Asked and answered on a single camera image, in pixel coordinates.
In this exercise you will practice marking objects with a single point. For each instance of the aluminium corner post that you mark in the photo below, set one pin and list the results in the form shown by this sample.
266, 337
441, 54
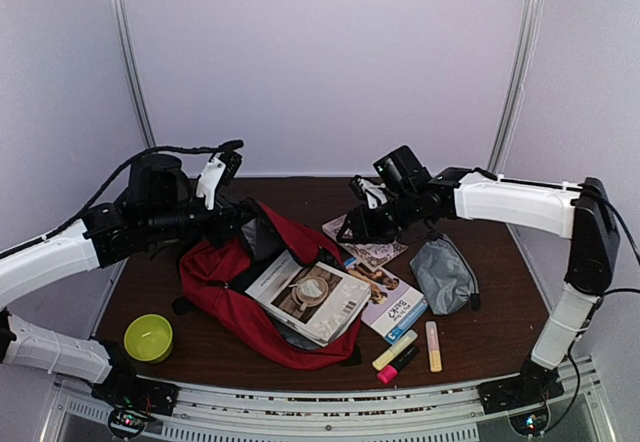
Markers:
131, 71
515, 94

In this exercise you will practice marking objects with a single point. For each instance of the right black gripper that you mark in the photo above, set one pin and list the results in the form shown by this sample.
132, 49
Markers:
363, 230

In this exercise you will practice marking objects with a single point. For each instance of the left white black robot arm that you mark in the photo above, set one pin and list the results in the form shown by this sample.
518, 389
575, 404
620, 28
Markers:
171, 197

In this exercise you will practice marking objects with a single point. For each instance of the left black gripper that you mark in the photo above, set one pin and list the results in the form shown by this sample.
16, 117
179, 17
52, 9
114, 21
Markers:
225, 222

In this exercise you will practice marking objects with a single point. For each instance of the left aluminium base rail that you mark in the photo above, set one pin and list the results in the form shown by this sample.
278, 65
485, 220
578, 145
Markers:
107, 295

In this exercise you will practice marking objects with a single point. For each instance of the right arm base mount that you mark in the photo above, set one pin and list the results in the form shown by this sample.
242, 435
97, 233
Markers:
525, 399

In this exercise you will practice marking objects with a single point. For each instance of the dog cover booklet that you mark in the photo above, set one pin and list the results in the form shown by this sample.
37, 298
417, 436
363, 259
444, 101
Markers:
394, 305

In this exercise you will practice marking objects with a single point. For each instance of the peach highlighter pen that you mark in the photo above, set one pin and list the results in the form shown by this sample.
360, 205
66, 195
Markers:
434, 353

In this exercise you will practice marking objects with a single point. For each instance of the lime green plastic bowl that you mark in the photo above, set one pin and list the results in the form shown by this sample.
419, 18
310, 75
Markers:
149, 339

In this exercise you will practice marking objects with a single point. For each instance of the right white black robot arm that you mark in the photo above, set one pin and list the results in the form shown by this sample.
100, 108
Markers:
581, 213

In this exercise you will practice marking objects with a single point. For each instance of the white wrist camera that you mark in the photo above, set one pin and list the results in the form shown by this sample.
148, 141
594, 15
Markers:
218, 171
373, 194

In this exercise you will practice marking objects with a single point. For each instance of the front aluminium frame rail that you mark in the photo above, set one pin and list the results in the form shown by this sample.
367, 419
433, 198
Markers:
450, 412

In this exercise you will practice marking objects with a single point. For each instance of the red student backpack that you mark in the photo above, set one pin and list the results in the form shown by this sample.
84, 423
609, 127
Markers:
219, 273

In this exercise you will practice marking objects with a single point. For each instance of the yellow highlighter pen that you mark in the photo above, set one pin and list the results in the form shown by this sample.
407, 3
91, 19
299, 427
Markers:
394, 350

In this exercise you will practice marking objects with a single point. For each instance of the black pink highlighter pen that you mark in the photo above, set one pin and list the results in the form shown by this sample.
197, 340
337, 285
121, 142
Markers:
391, 370

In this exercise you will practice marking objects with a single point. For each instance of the grey fabric pencil pouch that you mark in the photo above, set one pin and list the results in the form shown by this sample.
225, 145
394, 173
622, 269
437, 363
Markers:
444, 277

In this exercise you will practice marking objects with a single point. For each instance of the left aluminium corner post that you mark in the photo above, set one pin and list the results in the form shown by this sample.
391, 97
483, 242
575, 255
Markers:
131, 71

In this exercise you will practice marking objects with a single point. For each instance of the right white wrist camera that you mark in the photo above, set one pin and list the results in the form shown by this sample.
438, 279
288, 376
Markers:
373, 194

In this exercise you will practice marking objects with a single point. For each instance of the right aluminium corner post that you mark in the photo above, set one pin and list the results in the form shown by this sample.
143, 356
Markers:
515, 94

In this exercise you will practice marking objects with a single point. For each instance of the brown illustrated booklet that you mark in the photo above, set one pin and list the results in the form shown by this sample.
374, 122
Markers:
373, 255

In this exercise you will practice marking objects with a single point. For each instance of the white coffee cover book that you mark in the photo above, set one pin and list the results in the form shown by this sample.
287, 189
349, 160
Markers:
319, 302

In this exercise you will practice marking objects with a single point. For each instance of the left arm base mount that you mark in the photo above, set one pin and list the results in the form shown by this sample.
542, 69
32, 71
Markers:
135, 404

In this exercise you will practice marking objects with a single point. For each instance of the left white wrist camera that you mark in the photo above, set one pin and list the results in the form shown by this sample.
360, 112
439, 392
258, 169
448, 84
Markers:
218, 171

